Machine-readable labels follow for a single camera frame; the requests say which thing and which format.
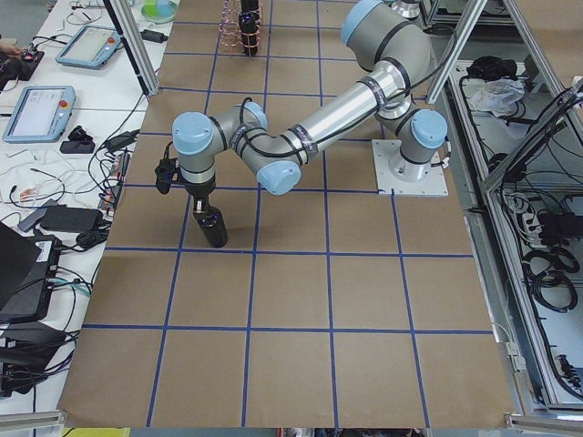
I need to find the dark wine bottle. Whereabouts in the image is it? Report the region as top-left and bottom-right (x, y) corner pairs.
(193, 206), (229, 248)
(239, 12), (259, 56)

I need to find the dark wine bottle in basket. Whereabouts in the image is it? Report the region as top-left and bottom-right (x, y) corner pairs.
(239, 12), (259, 56)

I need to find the black power brick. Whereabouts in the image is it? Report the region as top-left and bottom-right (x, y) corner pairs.
(40, 206), (102, 233)

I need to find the black power adapter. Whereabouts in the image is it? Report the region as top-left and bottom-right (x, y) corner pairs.
(140, 29), (169, 44)

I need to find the brown paper table mat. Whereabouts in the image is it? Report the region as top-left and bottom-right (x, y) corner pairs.
(59, 1), (516, 430)

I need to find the blue teach pendant lower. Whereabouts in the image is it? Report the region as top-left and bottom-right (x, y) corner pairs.
(2, 86), (77, 144)

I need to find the blue teach pendant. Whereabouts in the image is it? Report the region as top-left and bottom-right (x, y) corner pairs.
(56, 25), (121, 69)
(2, 86), (77, 144)

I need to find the blue teach pendant upper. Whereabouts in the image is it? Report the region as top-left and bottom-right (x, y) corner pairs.
(56, 25), (121, 69)

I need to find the black laptop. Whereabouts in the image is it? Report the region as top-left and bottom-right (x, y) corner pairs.
(1, 224), (61, 323)

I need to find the green bowl with blocks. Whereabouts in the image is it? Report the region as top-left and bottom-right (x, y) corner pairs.
(140, 0), (179, 24)

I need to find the crumpled white cloth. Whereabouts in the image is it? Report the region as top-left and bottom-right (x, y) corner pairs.
(468, 78), (525, 117)

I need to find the copper wire wine basket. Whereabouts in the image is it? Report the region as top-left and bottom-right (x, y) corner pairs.
(220, 0), (263, 56)

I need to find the aluminium frame post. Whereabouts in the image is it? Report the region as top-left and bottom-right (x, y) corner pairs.
(104, 0), (159, 98)

